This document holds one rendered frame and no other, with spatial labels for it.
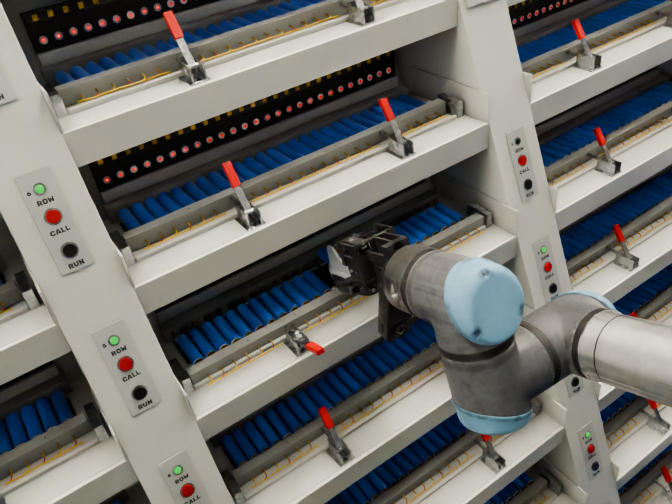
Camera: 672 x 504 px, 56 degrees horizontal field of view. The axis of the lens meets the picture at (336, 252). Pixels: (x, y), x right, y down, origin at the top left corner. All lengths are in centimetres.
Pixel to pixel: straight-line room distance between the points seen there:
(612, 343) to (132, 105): 63
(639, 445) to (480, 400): 83
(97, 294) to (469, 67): 65
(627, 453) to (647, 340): 80
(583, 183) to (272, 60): 66
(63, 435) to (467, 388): 52
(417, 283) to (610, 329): 22
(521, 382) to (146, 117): 55
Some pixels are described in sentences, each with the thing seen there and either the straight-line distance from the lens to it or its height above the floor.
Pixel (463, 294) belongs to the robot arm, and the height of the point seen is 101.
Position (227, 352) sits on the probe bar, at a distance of 93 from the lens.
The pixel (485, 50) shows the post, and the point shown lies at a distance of 107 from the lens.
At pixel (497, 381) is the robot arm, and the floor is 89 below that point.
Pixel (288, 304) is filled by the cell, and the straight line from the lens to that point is 99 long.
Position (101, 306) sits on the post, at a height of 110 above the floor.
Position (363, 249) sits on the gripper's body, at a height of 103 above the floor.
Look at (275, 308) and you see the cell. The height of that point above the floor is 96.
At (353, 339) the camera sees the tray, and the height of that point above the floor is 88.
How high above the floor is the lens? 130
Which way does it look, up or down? 18 degrees down
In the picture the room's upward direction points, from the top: 19 degrees counter-clockwise
